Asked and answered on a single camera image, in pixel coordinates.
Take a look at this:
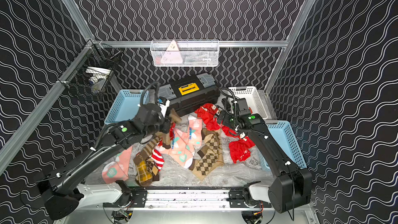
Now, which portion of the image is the red penguin sock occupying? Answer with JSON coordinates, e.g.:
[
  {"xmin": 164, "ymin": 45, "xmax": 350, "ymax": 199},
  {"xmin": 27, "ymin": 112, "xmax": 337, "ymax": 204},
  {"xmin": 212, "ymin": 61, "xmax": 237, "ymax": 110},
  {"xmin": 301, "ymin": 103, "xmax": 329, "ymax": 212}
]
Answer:
[{"xmin": 221, "ymin": 125, "xmax": 240, "ymax": 138}]

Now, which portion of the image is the yellow brown plaid sock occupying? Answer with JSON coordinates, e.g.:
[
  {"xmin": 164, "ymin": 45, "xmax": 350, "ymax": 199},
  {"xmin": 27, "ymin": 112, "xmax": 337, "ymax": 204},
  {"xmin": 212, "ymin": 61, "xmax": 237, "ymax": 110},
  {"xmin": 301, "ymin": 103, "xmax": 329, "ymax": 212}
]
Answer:
[{"xmin": 133, "ymin": 153, "xmax": 160, "ymax": 187}]

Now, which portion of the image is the red santa sock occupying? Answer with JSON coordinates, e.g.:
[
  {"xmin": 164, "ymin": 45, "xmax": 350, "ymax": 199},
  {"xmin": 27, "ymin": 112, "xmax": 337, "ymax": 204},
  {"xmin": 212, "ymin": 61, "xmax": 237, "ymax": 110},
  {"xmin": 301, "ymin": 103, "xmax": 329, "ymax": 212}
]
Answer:
[{"xmin": 194, "ymin": 103, "xmax": 222, "ymax": 131}]

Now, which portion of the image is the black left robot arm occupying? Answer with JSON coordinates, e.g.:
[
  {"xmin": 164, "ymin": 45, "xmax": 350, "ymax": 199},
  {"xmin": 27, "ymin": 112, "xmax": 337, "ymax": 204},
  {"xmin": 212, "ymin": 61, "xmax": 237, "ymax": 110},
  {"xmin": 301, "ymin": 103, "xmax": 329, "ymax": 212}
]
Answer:
[{"xmin": 36, "ymin": 103, "xmax": 172, "ymax": 220}]

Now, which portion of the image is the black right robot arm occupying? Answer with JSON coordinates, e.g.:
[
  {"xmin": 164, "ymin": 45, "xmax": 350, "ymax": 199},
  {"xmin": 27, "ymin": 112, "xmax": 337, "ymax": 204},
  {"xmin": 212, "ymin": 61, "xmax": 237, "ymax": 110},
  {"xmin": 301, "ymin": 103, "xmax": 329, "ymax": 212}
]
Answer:
[{"xmin": 217, "ymin": 99, "xmax": 312, "ymax": 213}]

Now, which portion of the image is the white perforated plastic basket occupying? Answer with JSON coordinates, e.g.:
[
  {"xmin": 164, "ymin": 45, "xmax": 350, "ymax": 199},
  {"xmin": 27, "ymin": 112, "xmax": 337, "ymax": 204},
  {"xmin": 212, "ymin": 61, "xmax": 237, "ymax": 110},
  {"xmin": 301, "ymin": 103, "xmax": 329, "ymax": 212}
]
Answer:
[{"xmin": 229, "ymin": 86, "xmax": 269, "ymax": 119}]

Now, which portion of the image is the left light blue basket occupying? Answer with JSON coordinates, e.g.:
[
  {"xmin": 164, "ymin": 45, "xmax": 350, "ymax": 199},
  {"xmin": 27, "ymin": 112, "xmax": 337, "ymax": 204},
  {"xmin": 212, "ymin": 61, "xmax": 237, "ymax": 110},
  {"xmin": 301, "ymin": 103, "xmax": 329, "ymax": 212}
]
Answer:
[{"xmin": 104, "ymin": 89, "xmax": 143, "ymax": 125}]

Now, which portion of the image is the light blue basket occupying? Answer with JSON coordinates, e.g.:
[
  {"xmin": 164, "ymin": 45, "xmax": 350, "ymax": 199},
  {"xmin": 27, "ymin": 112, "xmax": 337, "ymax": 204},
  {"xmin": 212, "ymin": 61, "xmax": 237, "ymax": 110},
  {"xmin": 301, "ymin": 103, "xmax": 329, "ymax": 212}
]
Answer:
[
  {"xmin": 254, "ymin": 120, "xmax": 307, "ymax": 169},
  {"xmin": 104, "ymin": 89, "xmax": 143, "ymax": 125}
]

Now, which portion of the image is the right light blue basket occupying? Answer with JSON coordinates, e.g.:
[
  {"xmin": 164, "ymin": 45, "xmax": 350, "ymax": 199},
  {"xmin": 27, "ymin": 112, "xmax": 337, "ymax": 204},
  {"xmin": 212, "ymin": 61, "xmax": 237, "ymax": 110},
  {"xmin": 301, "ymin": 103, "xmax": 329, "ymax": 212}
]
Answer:
[{"xmin": 254, "ymin": 120, "xmax": 307, "ymax": 169}]

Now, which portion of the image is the pink patterned sock upper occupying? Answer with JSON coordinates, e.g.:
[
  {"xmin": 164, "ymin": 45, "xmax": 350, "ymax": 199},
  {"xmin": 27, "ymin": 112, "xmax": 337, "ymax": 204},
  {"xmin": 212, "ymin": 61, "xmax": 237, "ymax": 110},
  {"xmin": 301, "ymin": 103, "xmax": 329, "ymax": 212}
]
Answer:
[{"xmin": 188, "ymin": 115, "xmax": 203, "ymax": 147}]

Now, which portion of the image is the pink dotted sock centre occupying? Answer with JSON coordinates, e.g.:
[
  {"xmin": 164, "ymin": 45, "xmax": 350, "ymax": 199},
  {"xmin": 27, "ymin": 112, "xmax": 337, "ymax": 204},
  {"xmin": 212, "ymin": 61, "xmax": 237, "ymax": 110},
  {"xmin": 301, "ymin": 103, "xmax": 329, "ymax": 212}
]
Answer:
[{"xmin": 159, "ymin": 128, "xmax": 195, "ymax": 169}]

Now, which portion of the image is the red snowflake sock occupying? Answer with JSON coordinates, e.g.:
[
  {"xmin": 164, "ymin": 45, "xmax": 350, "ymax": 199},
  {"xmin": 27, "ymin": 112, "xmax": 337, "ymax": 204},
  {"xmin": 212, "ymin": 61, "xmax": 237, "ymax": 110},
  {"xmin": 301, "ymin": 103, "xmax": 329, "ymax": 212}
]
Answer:
[{"xmin": 229, "ymin": 137, "xmax": 255, "ymax": 163}]

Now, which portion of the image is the tan argyle sock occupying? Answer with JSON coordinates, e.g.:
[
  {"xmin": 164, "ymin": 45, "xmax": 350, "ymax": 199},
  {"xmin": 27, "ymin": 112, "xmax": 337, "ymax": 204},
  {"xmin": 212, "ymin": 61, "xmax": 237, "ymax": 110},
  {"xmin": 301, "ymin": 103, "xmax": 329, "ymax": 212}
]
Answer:
[{"xmin": 189, "ymin": 128, "xmax": 224, "ymax": 180}]

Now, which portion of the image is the pink sock left edge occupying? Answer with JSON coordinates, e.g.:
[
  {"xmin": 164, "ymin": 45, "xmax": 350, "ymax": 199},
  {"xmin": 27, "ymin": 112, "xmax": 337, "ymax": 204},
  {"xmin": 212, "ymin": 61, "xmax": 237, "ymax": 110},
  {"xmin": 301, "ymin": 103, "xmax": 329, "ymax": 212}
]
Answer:
[{"xmin": 102, "ymin": 147, "xmax": 132, "ymax": 184}]

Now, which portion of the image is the black toolbox yellow handle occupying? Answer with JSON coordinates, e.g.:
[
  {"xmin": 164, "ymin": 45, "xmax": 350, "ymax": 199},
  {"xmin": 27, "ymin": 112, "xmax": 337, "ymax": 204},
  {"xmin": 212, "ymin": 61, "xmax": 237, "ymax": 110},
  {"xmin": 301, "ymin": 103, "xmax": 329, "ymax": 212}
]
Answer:
[{"xmin": 158, "ymin": 73, "xmax": 220, "ymax": 116}]

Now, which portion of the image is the clear wall-mounted basket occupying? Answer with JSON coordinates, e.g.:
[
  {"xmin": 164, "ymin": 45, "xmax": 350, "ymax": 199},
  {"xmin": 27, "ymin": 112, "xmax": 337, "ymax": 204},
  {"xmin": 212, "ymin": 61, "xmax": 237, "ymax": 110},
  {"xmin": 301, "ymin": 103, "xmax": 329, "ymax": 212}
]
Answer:
[{"xmin": 150, "ymin": 39, "xmax": 220, "ymax": 67}]

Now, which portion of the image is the black wire wall basket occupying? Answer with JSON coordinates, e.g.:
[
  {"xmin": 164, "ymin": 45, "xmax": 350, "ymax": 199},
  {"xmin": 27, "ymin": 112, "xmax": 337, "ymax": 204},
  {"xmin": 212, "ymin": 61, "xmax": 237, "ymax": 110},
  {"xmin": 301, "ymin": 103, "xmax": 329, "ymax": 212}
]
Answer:
[{"xmin": 62, "ymin": 43, "xmax": 123, "ymax": 102}]

